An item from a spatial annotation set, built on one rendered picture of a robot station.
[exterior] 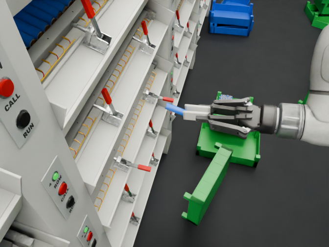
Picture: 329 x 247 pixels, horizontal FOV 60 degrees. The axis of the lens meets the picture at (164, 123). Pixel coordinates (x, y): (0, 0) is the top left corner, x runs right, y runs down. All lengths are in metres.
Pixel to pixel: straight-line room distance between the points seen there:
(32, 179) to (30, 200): 0.03
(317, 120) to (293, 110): 0.06
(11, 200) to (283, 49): 2.09
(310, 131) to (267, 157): 0.80
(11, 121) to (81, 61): 0.21
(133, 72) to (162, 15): 0.26
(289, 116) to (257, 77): 1.23
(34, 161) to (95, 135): 0.27
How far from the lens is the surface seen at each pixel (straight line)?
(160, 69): 1.06
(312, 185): 1.53
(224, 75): 1.92
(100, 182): 0.74
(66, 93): 0.44
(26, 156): 0.35
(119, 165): 0.78
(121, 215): 0.94
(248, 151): 1.52
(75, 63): 0.48
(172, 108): 0.78
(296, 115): 0.74
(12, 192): 0.37
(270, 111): 0.74
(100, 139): 0.61
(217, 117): 0.75
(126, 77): 0.73
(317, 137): 0.75
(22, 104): 0.32
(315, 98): 0.75
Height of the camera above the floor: 1.20
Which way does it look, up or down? 49 degrees down
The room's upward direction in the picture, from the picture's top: straight up
